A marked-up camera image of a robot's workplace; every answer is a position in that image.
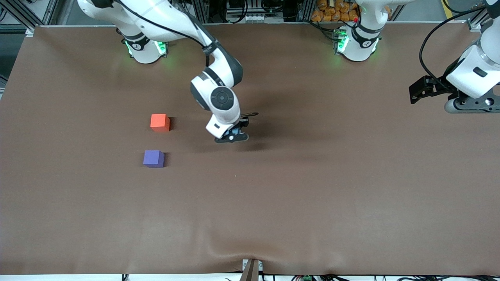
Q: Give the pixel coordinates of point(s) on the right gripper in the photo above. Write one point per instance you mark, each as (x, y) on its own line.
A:
(241, 124)

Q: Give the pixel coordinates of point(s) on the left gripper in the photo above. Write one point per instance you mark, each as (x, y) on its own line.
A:
(440, 86)

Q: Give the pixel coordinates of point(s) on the blue cube block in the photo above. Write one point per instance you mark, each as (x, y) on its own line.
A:
(229, 134)

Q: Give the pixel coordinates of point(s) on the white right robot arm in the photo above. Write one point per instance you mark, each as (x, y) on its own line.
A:
(156, 15)

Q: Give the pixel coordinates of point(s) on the orange cube block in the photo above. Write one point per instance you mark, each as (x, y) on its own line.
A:
(159, 121)

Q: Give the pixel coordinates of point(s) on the purple cube block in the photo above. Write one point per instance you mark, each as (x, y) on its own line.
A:
(153, 158)

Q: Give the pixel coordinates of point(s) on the brown table cloth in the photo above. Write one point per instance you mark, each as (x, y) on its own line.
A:
(312, 195)

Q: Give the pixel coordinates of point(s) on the white power strip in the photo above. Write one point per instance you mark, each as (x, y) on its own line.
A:
(250, 18)

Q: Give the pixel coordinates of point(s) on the orange netted bag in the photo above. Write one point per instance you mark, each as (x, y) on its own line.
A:
(332, 11)

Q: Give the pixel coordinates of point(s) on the thin flat black bracket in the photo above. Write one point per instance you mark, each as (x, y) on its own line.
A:
(249, 114)

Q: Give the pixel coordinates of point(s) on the aluminium frame corner bracket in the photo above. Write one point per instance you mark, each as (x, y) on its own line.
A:
(474, 25)

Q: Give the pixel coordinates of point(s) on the aluminium frame strut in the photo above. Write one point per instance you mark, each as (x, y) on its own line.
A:
(19, 11)

